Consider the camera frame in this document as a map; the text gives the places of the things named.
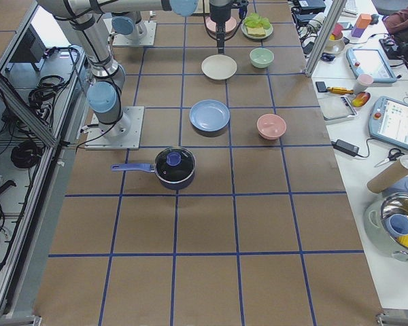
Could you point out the black box under table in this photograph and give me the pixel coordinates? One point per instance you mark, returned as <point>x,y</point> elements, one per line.
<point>30,50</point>

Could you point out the teach pendant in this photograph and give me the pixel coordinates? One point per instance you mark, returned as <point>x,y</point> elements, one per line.
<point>388,121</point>
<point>371,62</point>

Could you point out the cardboard tube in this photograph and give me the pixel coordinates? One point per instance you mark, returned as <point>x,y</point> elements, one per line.
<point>389,176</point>

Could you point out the steel mixing bowl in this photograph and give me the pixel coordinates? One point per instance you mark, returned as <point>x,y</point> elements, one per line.
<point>386,225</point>

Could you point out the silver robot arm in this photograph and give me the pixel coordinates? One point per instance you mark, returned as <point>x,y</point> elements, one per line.
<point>82,24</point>
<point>132,9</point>

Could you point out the blue saucepan with lid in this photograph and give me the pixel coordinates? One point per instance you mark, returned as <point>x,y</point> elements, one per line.
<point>174,167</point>

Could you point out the toy mango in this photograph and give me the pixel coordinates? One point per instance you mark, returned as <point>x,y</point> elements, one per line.
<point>360,99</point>

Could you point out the aluminium frame post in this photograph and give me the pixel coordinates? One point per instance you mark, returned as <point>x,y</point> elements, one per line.
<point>330,21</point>

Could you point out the black power adapter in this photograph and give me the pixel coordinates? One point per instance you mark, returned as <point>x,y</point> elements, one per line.
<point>345,147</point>

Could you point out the black phone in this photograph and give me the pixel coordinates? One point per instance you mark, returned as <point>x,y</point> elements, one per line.
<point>321,86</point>

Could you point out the white paper cup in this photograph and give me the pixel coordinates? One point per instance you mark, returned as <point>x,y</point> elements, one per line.
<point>363,81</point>

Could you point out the pink bowl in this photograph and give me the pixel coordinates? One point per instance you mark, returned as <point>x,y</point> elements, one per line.
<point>271,126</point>

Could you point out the digital kitchen scale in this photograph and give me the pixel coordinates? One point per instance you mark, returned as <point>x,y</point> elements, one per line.
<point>337,109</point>

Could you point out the green lettuce leaf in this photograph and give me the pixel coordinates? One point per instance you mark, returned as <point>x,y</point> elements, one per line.
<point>255,20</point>

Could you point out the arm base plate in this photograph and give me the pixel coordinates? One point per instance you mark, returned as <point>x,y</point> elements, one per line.
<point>146,34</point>
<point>125,134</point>

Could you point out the green bowl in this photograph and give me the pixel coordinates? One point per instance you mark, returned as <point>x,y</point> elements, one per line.
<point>261,57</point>

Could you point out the scissors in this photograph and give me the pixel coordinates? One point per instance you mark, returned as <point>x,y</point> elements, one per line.
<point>393,155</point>

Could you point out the green plate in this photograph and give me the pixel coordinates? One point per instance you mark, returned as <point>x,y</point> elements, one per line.
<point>268,33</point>

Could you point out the blue cup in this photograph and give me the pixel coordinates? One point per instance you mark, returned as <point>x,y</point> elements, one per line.
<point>398,225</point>

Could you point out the blue plate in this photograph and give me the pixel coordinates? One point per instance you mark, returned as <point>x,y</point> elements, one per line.
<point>209,115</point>

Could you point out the yellow handle tool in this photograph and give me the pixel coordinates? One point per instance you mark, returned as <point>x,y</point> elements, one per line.
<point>340,91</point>

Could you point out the upper teach pendant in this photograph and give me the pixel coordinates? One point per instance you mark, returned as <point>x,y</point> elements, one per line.
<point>371,62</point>

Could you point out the bread slice on plate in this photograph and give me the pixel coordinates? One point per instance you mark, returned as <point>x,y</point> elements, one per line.
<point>256,31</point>

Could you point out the white cup with items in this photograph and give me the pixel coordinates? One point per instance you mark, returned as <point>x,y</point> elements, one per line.
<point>335,43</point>

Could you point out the purple orange block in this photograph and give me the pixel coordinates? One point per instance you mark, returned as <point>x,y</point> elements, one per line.
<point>362,22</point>

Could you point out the pink plate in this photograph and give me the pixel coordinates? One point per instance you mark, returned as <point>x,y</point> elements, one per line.
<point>230,25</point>

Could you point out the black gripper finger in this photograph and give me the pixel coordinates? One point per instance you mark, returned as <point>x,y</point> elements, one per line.
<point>220,37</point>

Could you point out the cream white plate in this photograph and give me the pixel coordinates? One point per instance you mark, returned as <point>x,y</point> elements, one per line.
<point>219,67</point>

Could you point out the lower teach pendant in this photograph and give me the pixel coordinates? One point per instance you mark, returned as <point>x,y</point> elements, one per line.
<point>388,121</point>

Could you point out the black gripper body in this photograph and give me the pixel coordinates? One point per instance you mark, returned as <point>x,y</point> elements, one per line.
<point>220,17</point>

